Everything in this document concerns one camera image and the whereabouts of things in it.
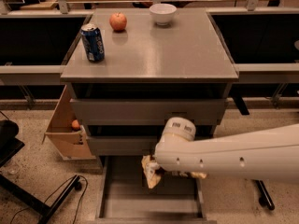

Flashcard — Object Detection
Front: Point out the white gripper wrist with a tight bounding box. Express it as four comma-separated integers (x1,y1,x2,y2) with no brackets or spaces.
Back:
163,117,207,179

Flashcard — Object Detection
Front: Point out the brown chip bag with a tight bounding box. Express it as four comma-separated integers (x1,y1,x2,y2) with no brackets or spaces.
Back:
141,155,163,189

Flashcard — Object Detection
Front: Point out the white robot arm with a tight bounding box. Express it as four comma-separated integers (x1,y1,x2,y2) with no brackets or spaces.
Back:
154,118,299,183

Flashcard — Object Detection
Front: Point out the open bottom drawer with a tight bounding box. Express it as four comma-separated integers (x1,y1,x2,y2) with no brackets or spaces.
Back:
96,156,217,224

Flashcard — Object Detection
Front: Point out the middle grey drawer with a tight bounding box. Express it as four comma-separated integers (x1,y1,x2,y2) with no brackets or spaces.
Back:
83,124,217,157

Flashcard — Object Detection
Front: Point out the grey drawer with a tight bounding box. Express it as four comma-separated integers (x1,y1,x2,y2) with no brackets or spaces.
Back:
69,91,227,125
83,124,217,157

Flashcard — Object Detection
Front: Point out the top grey drawer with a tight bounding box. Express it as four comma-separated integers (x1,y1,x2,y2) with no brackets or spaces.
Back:
69,91,227,125

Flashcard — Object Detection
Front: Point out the grey drawer cabinet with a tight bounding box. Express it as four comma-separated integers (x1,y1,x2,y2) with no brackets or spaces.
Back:
60,7,240,161

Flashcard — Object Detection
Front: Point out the black stand leg right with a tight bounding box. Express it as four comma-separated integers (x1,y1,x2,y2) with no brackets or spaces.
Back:
255,180,275,211

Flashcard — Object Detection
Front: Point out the wooden box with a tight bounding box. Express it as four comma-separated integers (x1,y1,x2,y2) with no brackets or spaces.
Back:
45,87,94,160

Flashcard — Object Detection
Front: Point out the orange fruit in box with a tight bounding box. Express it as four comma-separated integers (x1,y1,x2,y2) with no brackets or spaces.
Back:
71,119,80,131

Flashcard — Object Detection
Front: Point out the black stand base left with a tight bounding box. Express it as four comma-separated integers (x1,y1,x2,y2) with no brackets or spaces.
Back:
0,174,82,224

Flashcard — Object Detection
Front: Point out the white bowl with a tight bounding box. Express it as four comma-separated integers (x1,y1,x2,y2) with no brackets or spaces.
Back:
149,4,177,25

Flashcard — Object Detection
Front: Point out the blue soda can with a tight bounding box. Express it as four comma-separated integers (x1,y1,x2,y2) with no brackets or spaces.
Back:
80,23,105,62

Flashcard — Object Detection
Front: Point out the red apple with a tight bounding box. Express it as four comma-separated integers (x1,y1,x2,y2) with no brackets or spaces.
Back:
109,12,127,32

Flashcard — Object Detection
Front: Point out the black chair seat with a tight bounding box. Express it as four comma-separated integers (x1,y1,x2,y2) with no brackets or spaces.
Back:
0,120,24,167

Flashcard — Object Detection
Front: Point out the black cable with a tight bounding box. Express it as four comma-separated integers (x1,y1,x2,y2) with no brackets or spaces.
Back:
8,175,89,224

